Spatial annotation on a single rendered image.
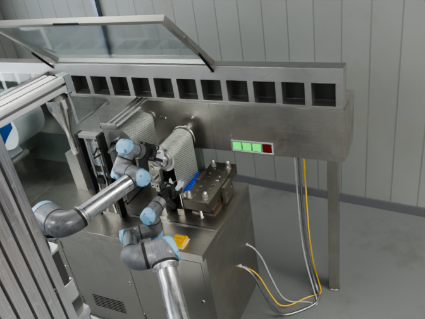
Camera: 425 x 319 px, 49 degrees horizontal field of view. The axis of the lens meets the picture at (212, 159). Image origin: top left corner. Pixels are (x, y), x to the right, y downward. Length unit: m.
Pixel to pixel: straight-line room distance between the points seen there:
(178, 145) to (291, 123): 0.62
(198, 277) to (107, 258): 0.60
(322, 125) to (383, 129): 1.33
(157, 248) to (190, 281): 0.64
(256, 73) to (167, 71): 0.53
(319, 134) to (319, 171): 1.62
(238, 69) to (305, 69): 0.35
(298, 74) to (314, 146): 0.41
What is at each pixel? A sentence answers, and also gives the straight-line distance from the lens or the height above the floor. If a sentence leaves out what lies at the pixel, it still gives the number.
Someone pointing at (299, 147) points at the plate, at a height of 1.21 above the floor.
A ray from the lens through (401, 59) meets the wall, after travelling 3.46.
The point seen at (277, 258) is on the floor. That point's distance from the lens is 3.60.
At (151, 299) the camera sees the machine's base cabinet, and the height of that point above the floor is 0.43.
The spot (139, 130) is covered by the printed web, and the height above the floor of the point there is 1.36.
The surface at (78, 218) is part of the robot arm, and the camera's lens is 1.96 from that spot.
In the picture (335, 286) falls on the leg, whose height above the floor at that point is 0.05.
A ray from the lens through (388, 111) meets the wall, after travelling 3.63.
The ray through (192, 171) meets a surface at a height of 1.07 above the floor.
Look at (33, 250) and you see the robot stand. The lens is 1.45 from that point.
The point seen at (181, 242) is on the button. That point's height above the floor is 0.92.
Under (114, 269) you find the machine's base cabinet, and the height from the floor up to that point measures 0.60.
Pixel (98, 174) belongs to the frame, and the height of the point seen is 1.17.
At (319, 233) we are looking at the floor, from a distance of 3.80.
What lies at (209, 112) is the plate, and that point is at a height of 1.38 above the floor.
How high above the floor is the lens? 2.47
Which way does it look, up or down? 30 degrees down
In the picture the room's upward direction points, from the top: 9 degrees counter-clockwise
